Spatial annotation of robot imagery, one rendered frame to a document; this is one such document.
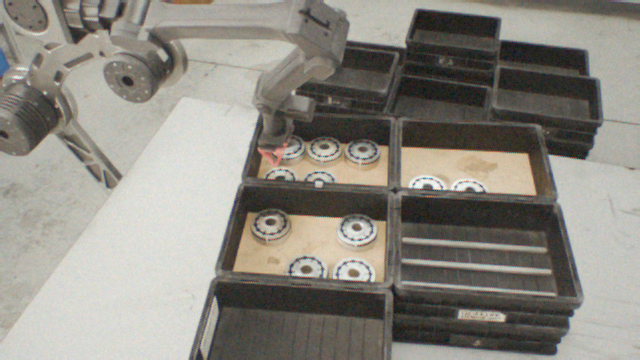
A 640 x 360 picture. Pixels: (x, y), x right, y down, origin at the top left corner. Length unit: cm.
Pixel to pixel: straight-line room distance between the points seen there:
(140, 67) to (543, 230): 109
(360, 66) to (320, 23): 170
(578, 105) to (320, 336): 167
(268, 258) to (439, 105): 144
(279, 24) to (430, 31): 207
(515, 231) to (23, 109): 142
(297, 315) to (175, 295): 38
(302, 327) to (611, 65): 295
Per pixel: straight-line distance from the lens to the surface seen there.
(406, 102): 273
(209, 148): 203
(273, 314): 142
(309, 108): 143
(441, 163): 177
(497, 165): 179
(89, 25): 125
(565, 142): 250
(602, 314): 170
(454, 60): 278
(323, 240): 154
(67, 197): 306
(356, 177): 170
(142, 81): 159
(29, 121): 196
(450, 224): 160
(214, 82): 357
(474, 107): 275
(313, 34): 101
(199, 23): 110
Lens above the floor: 201
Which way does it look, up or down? 44 degrees down
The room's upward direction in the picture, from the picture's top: 2 degrees counter-clockwise
